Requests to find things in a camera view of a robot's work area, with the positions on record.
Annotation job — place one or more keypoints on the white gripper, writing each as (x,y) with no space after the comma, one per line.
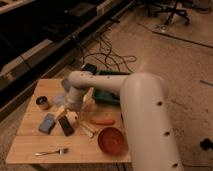
(72,117)

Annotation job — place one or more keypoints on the dark rectangular eraser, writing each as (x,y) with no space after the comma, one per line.
(66,126)

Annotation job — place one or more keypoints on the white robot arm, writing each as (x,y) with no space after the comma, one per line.
(147,124)

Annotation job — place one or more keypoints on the blue sponge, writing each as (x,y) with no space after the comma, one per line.
(47,124)

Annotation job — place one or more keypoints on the orange carrot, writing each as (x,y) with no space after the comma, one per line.
(103,122)

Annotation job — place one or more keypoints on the silver fork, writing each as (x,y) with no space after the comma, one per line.
(59,151)

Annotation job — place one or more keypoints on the green tray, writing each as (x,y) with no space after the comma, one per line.
(105,97)

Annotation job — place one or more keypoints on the small metal cup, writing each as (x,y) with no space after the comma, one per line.
(42,102)

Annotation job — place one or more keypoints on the red bowl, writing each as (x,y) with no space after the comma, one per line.
(111,141)

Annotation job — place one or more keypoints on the black power adapter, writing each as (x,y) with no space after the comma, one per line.
(89,67)

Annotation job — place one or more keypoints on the dark shelving unit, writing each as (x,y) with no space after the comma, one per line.
(35,37)

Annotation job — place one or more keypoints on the black object on floor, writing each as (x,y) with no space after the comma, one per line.
(206,144)

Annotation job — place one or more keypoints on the black office chair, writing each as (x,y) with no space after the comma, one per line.
(171,10)

